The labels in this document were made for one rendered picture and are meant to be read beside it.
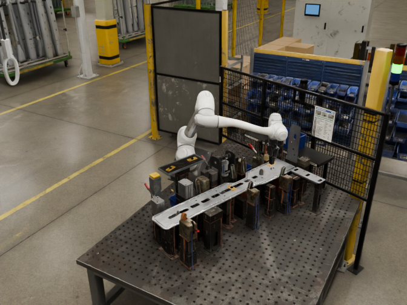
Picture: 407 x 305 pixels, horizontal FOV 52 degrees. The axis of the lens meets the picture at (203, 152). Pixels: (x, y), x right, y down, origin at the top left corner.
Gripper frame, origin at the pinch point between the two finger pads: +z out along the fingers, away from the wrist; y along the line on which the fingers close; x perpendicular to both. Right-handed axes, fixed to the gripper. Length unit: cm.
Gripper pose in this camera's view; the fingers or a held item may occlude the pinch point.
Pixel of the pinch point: (271, 160)
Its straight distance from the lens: 355.2
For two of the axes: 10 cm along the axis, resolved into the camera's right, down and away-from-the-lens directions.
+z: 0.0, 9.0, 4.5
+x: 7.6, -2.9, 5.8
